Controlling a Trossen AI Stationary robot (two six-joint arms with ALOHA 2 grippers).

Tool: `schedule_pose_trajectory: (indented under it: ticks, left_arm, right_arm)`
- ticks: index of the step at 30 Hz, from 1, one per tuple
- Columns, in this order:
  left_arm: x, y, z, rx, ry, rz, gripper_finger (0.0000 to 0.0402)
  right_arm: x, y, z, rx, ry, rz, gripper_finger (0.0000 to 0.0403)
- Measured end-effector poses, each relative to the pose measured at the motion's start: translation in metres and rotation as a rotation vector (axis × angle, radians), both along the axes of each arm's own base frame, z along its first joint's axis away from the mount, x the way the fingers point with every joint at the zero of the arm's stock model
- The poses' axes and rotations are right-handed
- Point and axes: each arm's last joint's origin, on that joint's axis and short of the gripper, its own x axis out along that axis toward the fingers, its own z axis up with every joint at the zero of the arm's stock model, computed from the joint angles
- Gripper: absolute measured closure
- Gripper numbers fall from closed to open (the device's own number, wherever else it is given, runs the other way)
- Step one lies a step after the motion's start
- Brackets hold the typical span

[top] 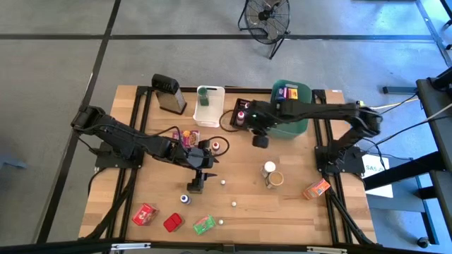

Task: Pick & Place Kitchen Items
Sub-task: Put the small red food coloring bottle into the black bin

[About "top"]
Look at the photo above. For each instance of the black crossbar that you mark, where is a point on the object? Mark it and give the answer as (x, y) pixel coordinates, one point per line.
(70, 248)

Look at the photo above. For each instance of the dark metal floor bar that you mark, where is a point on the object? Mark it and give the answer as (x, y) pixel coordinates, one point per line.
(399, 90)

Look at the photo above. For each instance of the small red plastic container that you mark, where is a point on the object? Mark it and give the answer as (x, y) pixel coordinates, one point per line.
(173, 222)

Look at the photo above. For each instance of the red food colouring bottle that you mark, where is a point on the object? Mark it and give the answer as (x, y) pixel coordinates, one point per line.
(240, 118)
(215, 146)

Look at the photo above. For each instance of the blue and pink carton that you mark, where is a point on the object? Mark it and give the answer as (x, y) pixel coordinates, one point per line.
(281, 94)

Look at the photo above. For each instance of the small yellow box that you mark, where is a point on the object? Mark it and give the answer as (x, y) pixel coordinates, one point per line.
(293, 94)

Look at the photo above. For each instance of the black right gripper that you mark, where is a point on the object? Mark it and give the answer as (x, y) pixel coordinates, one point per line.
(263, 116)

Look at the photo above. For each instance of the green cereal box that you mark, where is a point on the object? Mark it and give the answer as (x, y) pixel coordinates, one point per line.
(204, 224)

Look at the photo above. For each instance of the small orange box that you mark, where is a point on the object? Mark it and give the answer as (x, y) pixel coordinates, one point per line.
(316, 189)

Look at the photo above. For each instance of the black floor fan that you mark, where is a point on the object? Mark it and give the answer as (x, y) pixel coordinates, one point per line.
(267, 15)

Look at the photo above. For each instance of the yellow power plug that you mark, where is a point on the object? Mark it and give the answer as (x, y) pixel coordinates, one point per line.
(360, 103)

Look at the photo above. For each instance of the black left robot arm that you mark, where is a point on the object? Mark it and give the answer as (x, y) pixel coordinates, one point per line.
(141, 141)

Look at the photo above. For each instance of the red snack box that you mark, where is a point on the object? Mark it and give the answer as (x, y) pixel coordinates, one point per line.
(144, 214)

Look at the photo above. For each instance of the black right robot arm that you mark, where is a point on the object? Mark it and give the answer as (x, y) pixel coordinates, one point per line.
(318, 111)

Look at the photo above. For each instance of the pink snack box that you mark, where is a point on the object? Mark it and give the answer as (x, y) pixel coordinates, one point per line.
(189, 137)

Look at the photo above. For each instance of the white-lidded spice jar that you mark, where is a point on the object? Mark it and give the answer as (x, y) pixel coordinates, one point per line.
(269, 166)

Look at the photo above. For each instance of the green spice jar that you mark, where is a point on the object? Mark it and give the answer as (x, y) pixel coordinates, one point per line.
(203, 97)

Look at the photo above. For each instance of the small black plastic basket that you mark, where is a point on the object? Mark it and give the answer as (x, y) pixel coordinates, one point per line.
(233, 122)

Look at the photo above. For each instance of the black neighbouring workstation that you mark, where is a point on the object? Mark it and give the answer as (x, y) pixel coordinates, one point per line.
(432, 95)

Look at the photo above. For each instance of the teal plastic bin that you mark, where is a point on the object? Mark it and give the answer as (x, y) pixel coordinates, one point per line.
(289, 131)

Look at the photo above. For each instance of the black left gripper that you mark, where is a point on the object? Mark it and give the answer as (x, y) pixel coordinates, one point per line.
(199, 159)

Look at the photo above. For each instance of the white plastic bin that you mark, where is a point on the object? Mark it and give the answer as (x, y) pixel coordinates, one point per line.
(213, 113)

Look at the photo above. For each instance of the white printed paper sheet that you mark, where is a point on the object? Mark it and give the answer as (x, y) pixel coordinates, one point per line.
(374, 164)

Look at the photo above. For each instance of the black caster wheel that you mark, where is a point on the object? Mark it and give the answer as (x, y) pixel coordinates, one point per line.
(423, 242)

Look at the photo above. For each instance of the small blue-capped bottle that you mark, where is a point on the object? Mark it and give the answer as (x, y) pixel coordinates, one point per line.
(185, 199)

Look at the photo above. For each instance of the silver metal bracket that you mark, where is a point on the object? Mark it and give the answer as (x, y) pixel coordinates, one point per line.
(130, 246)
(326, 250)

